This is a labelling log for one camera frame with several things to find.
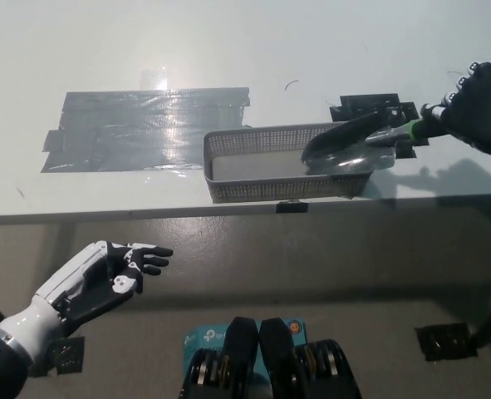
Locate small black tape piece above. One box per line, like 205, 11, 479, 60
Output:
277, 199, 310, 215

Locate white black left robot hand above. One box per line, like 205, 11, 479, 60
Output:
0, 239, 174, 362

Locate black robot body blocks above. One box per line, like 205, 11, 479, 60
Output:
178, 316, 362, 399

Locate black tape patch on desk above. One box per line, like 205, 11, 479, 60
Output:
329, 93, 431, 160

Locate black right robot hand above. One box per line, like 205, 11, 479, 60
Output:
420, 61, 491, 159

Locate black floor tape patch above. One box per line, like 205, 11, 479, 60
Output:
31, 335, 86, 377
414, 323, 479, 362

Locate grey perforated plastic basket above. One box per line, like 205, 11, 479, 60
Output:
203, 122, 375, 204

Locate grey duct tape patch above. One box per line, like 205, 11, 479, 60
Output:
40, 86, 253, 174

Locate garden trowel green black handle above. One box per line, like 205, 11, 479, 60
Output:
300, 111, 441, 176

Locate teal tp-link box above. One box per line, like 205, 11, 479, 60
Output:
182, 318, 311, 399

